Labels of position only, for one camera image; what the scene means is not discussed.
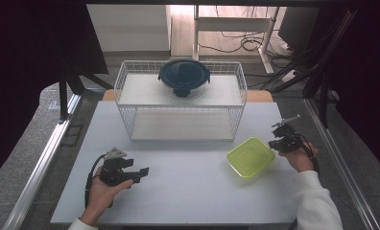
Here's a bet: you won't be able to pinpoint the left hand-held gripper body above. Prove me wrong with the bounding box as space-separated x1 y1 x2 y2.
99 147 134 187

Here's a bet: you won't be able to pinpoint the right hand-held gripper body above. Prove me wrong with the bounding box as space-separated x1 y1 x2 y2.
272 115 307 153

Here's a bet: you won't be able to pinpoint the green plastic container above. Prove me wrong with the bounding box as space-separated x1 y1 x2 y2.
226 136 276 180

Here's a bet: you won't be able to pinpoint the white wire rack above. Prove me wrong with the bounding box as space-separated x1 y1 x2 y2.
113 59 249 142

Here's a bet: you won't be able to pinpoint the round container with dark lid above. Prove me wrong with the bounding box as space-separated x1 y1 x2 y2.
157 58 211 100

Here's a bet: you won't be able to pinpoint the person's right hand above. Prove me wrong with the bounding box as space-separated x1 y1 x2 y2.
277 142 320 173

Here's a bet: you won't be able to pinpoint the person's left hand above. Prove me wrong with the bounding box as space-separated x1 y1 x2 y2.
80 166 134 227

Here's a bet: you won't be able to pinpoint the wooden table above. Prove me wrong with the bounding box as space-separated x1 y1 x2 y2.
101 89 274 104

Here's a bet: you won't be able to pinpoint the white power strip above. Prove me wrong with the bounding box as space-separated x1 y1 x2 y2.
280 69 298 83

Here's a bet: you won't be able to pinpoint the black metal stand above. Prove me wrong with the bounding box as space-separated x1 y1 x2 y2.
58 63 114 124
271 9 359 128

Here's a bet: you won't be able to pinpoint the dark curtain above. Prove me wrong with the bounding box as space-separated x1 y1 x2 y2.
319 0 380 183
0 0 109 186

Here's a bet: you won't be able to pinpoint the white cabinet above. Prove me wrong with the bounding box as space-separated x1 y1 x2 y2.
85 4 173 53

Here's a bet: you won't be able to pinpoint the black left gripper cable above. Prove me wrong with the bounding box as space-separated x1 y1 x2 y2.
84 153 107 209

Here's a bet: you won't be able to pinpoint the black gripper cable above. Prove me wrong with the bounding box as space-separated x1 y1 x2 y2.
84 153 107 209
293 133 321 175

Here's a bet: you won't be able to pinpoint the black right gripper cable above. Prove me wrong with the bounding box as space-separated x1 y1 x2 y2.
293 133 321 175

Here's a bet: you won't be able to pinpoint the aluminium rail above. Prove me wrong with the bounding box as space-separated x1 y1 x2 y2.
304 98 380 230
2 94 83 230

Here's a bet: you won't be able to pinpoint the black floor cables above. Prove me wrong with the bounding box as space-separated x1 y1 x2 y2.
199 6 295 60

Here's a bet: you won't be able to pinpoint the white desk frame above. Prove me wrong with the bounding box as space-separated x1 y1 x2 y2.
191 4 280 75

